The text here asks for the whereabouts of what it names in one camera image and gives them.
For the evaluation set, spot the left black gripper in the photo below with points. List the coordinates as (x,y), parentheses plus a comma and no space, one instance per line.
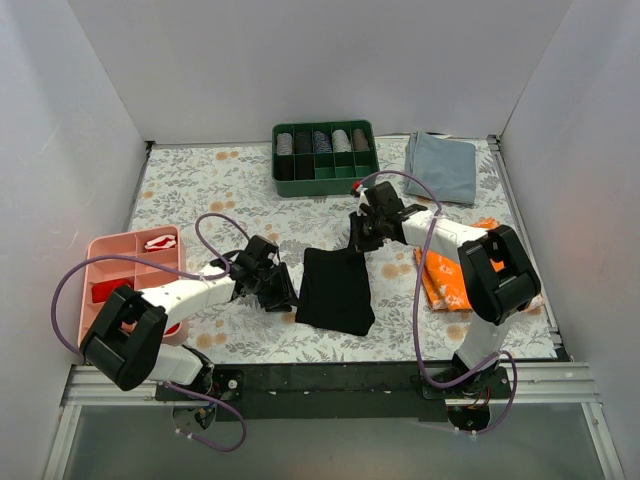
(275,286)

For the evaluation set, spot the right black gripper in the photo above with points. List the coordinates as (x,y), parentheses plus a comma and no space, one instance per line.
(361,230)

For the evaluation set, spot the black boxer underwear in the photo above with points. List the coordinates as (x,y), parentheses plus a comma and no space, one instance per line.
(335,292)

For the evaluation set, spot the orange white patterned cloth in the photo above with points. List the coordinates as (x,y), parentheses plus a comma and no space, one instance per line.
(443,280)

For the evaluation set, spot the light blue cloth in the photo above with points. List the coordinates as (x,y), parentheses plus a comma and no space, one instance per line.
(446,166)

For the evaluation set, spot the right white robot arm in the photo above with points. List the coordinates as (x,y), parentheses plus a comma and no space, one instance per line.
(499,278)

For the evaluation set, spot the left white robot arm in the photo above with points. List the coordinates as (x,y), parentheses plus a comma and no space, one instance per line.
(125,341)

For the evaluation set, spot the green compartment organizer box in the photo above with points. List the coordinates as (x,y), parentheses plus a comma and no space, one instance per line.
(300,175)

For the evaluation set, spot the brown rolled sock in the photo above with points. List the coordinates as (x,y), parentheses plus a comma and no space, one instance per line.
(360,140)

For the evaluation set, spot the blue patterned rolled sock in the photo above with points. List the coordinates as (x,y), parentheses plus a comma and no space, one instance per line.
(321,142)

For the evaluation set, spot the black speckled rolled sock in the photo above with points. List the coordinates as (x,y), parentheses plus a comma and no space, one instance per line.
(303,142)

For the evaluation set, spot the red rolled cloth lower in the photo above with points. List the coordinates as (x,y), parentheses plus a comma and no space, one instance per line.
(173,329)

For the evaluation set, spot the red white rolled cloth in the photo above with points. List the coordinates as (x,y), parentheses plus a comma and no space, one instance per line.
(161,242)

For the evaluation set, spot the pink compartment organizer tray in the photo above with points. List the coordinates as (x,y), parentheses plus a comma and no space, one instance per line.
(115,252)

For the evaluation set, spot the red rolled cloth middle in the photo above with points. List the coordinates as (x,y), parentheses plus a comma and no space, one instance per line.
(101,291)

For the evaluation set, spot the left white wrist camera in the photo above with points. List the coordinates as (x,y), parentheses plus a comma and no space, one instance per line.
(273,258)

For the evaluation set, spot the aluminium frame rail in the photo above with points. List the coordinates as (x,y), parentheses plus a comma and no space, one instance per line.
(538,383)

